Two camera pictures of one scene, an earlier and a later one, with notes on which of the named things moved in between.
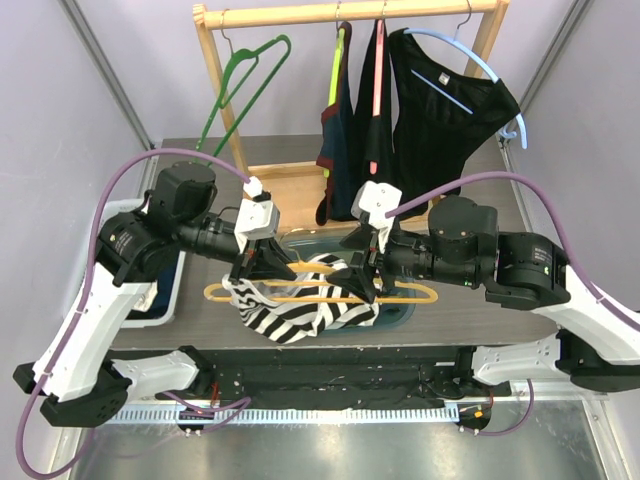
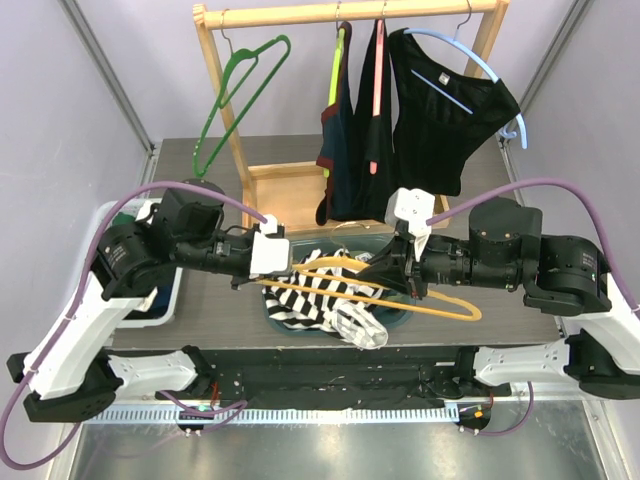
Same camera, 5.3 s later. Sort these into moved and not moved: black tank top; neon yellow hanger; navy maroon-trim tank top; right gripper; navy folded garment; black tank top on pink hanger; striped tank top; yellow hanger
Moved: striped tank top; right gripper; yellow hanger
Not moved: neon yellow hanger; navy folded garment; black tank top; black tank top on pink hanger; navy maroon-trim tank top
